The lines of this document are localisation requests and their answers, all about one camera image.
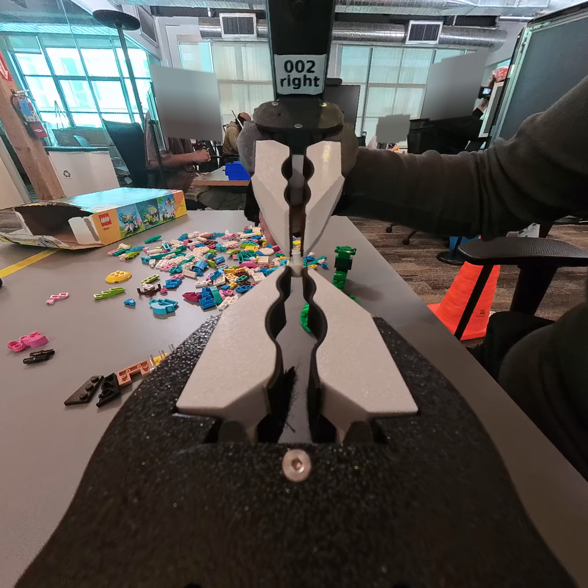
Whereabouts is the light wooden desk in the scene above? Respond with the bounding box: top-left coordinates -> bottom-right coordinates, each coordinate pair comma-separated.
191,165 -> 251,188

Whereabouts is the person's right hand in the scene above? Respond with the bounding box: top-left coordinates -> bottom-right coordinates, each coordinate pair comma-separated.
258,204 -> 307,251

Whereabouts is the black mesh office chair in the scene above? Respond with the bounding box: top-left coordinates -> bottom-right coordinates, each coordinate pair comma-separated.
457,236 -> 588,364

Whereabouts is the wooden post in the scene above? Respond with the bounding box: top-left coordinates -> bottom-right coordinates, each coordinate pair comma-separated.
0,46 -> 65,202

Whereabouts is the large dark screen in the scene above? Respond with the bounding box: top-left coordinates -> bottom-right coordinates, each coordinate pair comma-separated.
498,9 -> 588,143

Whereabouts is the salmon brick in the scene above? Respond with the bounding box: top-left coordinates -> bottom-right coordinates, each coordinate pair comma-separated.
117,359 -> 155,386

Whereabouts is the pile of colourful toy bricks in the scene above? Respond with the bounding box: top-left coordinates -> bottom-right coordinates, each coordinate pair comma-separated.
108,229 -> 330,318

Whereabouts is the black wedge plate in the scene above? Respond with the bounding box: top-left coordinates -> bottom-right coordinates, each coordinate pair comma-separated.
95,372 -> 123,409
64,375 -> 104,406

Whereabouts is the red fire extinguisher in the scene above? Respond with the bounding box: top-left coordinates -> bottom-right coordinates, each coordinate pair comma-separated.
9,89 -> 49,139

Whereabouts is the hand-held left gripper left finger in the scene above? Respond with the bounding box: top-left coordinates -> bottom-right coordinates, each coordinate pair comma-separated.
176,266 -> 293,443

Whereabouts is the grey desk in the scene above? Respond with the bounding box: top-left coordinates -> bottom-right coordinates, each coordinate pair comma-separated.
0,209 -> 588,588

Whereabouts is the person's right forearm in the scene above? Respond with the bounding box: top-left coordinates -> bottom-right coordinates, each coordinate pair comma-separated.
236,76 -> 588,242

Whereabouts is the white recycling cabinet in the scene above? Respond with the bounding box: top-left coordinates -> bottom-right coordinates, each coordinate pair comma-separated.
45,145 -> 121,198

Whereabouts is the orange traffic cone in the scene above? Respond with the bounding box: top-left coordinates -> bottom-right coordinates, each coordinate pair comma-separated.
427,260 -> 502,342

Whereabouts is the green toy brick plant model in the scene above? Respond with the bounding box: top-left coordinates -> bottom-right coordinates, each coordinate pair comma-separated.
299,245 -> 362,334

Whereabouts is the pink brick assembly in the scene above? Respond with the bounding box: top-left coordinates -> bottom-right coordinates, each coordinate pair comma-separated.
6,331 -> 49,353

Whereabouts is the black floor lamp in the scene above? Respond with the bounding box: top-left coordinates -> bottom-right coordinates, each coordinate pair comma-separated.
93,8 -> 141,154

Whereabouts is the long silver air duct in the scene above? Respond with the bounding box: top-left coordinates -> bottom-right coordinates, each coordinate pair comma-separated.
199,19 -> 509,50

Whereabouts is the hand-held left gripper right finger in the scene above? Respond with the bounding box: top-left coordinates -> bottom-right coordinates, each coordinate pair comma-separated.
302,266 -> 420,443

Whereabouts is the yellow tape strip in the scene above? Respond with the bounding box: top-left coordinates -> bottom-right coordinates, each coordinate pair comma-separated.
0,247 -> 58,279

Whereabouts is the black monitor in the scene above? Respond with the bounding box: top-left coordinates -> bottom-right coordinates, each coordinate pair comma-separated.
322,83 -> 362,125

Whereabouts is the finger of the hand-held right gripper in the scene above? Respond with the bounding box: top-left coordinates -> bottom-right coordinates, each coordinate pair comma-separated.
254,139 -> 296,251
294,140 -> 345,252

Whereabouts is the toy brick set box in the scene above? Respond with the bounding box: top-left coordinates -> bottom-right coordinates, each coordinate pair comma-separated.
0,187 -> 188,251

